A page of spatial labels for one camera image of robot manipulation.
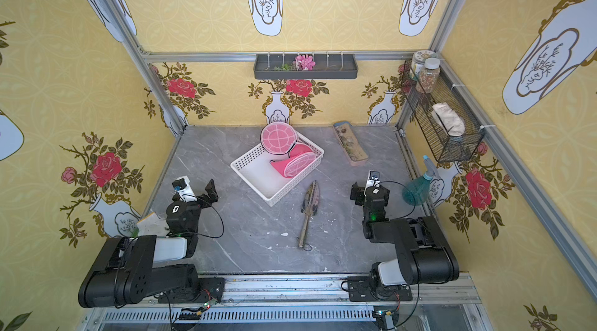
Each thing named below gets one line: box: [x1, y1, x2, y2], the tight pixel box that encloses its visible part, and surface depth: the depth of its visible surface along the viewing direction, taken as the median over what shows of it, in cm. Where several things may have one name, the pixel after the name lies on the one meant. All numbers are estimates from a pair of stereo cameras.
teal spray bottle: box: [402, 154, 440, 206], surface depth 85 cm
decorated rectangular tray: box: [332, 120, 370, 167], surface depth 112 cm
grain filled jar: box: [415, 57, 441, 95], surface depth 82 cm
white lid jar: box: [410, 49, 438, 80], surface depth 88 cm
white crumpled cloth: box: [136, 210, 171, 237], surface depth 90 cm
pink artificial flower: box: [292, 54, 317, 71], surface depth 90 cm
